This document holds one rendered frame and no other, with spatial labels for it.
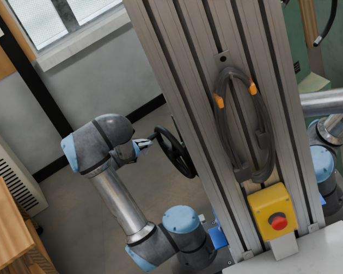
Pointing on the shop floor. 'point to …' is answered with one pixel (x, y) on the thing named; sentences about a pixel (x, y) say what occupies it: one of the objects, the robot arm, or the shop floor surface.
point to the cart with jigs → (13, 236)
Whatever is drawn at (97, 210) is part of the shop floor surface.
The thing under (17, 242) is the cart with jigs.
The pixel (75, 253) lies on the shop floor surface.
